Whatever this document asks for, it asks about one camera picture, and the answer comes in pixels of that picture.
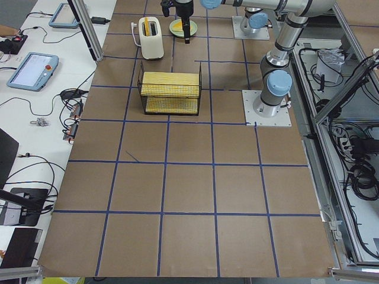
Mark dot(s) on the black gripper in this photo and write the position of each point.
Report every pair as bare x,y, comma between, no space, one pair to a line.
184,9

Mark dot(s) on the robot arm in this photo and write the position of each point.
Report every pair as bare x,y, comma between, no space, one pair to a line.
254,20
277,81

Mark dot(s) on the toast slice in toaster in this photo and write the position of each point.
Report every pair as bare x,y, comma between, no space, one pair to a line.
146,27

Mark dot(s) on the white two-slot toaster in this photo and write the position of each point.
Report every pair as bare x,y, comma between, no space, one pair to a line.
151,46

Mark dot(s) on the light green round plate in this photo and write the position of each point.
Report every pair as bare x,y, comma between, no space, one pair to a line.
193,29

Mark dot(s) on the triangular bread on plate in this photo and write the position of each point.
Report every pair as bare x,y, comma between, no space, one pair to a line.
177,26

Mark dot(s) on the black power adapter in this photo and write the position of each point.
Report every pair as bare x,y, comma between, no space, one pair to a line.
99,20

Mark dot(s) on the far blue teach pendant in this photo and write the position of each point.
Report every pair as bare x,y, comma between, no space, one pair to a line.
63,17

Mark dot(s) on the blue teach pendant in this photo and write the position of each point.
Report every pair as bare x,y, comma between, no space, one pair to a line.
34,71
63,17

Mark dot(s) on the near blue teach pendant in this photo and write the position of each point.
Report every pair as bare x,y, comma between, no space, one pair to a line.
34,71

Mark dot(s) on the black monitor stand base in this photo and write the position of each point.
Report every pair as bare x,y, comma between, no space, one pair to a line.
23,206

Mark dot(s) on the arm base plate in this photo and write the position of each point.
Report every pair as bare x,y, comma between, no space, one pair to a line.
242,30
261,115

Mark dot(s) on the aluminium frame post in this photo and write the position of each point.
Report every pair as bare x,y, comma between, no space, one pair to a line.
81,15

